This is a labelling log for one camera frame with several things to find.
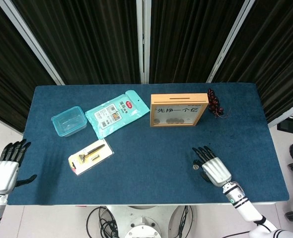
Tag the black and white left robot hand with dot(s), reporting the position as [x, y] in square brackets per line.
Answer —
[2, 176]

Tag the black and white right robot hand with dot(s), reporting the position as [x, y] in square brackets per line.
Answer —
[217, 172]

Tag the silver coin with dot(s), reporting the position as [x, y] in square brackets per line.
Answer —
[195, 167]

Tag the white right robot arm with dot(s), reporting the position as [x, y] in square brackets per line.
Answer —
[245, 210]

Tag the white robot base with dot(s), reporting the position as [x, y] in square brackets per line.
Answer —
[142, 223]

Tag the wooden coin bank frame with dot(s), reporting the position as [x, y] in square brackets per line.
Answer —
[176, 99]

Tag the dark red grape bunch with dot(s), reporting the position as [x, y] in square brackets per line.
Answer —
[214, 102]

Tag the blue table mat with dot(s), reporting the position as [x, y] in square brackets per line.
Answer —
[146, 153]

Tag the teal clear plastic container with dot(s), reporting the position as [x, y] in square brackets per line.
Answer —
[69, 121]

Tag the black chair caster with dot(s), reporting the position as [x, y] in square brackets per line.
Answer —
[292, 216]

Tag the razor in blister pack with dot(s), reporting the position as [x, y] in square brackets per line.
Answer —
[90, 156]

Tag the black pleated curtain panel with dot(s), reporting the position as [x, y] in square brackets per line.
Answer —
[87, 37]
[2, 62]
[280, 49]
[191, 37]

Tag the teal printed pouch package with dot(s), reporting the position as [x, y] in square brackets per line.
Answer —
[116, 114]

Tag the grey partition frame post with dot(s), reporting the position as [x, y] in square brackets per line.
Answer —
[232, 37]
[274, 122]
[28, 37]
[140, 37]

